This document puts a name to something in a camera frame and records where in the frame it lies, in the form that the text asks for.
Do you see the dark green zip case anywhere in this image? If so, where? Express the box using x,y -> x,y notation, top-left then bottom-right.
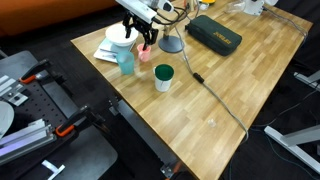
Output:
185,14 -> 243,57

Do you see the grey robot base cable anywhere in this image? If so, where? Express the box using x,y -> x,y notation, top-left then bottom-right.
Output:
261,5 -> 308,38

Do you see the white table leg frame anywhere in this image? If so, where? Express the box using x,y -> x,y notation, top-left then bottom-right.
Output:
293,69 -> 320,93
263,124 -> 320,175

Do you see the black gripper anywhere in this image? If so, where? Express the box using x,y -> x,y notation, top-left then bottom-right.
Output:
122,11 -> 160,52

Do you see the aluminium extrusion rail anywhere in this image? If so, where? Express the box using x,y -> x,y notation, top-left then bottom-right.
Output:
0,119 -> 57,166

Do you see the grey metal table frame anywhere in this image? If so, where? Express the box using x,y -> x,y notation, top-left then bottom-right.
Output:
108,96 -> 183,179

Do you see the white cup with green lid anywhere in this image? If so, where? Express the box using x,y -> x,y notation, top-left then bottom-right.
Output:
152,63 -> 175,93

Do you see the black orange bar clamp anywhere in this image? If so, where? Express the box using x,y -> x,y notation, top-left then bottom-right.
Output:
54,105 -> 106,138
18,58 -> 53,85

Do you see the silver metal bracket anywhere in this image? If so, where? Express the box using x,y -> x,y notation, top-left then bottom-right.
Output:
0,74 -> 29,107

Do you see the pink plastic cup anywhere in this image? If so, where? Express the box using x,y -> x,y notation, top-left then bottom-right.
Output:
136,43 -> 152,63

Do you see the black perforated breadboard plate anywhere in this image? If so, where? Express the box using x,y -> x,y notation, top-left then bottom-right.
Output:
0,50 -> 118,180

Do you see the white curved machine housing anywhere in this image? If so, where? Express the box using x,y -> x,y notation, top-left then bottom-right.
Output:
0,100 -> 15,139

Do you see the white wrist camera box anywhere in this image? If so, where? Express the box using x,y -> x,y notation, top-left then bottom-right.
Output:
115,0 -> 158,24

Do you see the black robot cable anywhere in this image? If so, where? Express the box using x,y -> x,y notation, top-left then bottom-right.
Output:
151,4 -> 189,27

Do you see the teal translucent plastic cup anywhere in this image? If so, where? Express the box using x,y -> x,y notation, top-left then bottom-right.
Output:
115,50 -> 136,76

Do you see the white bowl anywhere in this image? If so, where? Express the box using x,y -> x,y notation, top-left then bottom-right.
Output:
105,23 -> 139,48

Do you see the small clear plastic cap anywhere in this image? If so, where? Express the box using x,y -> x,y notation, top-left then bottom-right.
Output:
207,118 -> 218,129

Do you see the orange clamp handle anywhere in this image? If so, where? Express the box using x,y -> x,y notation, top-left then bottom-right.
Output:
169,160 -> 183,176

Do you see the orange panel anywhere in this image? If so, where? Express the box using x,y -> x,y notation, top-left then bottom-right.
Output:
0,0 -> 119,37

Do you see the lamp cable with inline switch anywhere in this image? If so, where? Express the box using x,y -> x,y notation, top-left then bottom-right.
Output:
173,24 -> 250,143

